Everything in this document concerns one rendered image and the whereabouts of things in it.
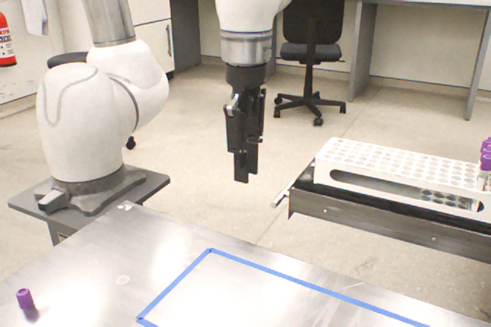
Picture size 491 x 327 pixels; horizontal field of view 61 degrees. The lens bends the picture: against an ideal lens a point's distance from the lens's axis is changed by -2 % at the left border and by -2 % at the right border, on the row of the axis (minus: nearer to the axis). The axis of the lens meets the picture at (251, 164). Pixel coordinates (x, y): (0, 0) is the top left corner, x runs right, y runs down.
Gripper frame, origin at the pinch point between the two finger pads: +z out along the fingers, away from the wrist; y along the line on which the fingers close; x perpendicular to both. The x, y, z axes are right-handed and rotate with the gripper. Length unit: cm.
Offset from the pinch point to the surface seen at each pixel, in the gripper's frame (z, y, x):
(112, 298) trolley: -2.2, -42.1, -4.5
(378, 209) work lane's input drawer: -0.9, -6.7, -27.6
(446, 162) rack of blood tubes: -6.4, 4.5, -35.9
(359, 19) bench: 9, 284, 45
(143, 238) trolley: -2.2, -31.3, -0.2
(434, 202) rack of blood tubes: -1.6, -1.4, -35.5
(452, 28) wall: 19, 350, -22
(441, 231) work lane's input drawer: 0.1, -6.7, -37.5
